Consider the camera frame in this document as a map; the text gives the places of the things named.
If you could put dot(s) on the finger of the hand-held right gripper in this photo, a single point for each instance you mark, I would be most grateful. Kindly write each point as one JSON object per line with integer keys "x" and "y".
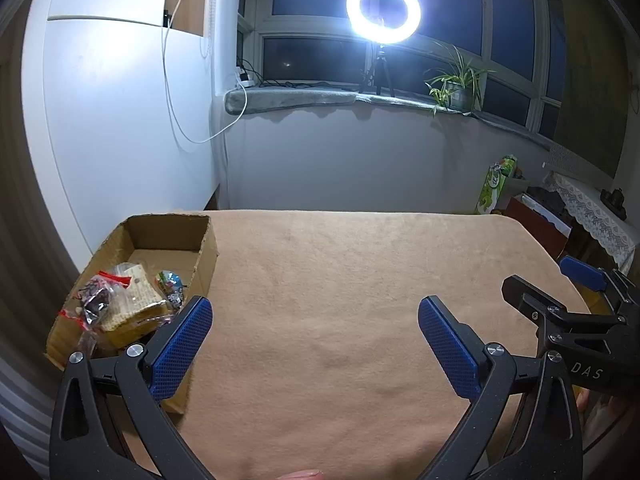
{"x": 582, "y": 272}
{"x": 525, "y": 295}

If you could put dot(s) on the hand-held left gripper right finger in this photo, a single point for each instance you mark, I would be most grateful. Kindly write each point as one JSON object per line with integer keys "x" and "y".
{"x": 447, "y": 350}

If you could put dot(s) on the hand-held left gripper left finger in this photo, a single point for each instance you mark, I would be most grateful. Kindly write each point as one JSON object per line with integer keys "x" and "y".
{"x": 182, "y": 345}

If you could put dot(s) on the clear packet of crackers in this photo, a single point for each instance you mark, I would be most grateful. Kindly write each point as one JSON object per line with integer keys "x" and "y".
{"x": 135, "y": 305}

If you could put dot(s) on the blue-green candy packet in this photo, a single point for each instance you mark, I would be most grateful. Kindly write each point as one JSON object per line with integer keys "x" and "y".
{"x": 167, "y": 280}

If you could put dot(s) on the cardboard box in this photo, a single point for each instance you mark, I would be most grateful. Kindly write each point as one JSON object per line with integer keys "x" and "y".
{"x": 205, "y": 255}

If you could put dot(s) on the person's right hand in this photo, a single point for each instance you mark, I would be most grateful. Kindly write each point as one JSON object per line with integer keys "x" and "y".
{"x": 600, "y": 412}

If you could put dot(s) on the person's left hand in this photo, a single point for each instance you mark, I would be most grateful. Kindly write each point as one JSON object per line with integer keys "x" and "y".
{"x": 302, "y": 475}

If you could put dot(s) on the red open box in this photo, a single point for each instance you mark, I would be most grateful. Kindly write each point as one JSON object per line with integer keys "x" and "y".
{"x": 540, "y": 232}

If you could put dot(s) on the lace-covered side table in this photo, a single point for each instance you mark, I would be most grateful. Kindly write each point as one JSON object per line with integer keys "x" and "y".
{"x": 590, "y": 210}

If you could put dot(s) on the small dark object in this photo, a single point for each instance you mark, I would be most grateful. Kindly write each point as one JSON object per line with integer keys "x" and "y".
{"x": 615, "y": 202}

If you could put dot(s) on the grey cardboard carton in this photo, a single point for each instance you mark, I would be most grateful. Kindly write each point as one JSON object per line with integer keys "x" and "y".
{"x": 515, "y": 190}

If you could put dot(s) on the green carton box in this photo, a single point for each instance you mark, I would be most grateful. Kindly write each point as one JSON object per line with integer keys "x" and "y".
{"x": 492, "y": 190}

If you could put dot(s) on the potted spider plant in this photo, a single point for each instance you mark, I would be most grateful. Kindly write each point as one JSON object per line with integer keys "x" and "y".
{"x": 460, "y": 95}

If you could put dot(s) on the olive curtain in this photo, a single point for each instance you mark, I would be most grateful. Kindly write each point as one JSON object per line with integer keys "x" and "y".
{"x": 595, "y": 60}

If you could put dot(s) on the white cabinet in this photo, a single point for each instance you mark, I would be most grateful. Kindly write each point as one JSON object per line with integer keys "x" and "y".
{"x": 110, "y": 110}

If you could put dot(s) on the grey window sill cloth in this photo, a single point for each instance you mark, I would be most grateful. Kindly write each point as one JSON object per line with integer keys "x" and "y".
{"x": 285, "y": 97}

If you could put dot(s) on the white power strip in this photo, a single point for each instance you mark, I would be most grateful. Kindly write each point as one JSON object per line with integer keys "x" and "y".
{"x": 245, "y": 75}

